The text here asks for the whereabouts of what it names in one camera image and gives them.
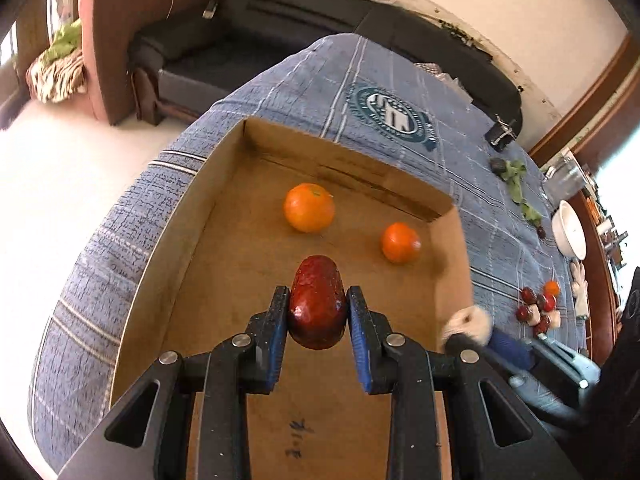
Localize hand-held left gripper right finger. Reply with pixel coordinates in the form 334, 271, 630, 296
346, 285, 583, 480

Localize blue plaid tablecloth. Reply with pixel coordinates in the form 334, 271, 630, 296
27, 32, 581, 480

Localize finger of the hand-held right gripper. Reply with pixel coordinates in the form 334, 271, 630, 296
485, 330, 536, 373

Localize brown armchair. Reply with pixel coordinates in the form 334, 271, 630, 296
80, 0, 236, 127

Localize brown wooden door frame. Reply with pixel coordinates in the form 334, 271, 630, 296
530, 35, 640, 161

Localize white work glove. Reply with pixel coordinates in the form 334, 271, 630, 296
570, 260, 592, 321

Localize green cloth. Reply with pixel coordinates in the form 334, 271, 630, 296
42, 19, 82, 63

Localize patterned beige blanket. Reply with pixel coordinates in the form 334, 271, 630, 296
25, 47, 86, 105

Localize crumpled plastic wrapper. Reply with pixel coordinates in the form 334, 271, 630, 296
415, 61, 466, 93

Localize white bowl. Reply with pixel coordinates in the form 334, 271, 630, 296
551, 200, 587, 260

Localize black sofa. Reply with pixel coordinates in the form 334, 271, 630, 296
127, 0, 523, 133

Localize clear glass jar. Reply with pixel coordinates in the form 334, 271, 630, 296
545, 152, 588, 206

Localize brown glazed entrance door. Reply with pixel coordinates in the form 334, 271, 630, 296
0, 0, 93, 111

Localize green leafy stems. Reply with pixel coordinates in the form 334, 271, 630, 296
500, 159, 543, 225

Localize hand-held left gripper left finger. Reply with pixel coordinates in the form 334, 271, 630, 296
57, 285, 291, 480

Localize small black device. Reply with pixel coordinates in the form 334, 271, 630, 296
484, 115, 518, 152

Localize brown cardboard tray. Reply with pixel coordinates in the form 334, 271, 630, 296
107, 116, 476, 480

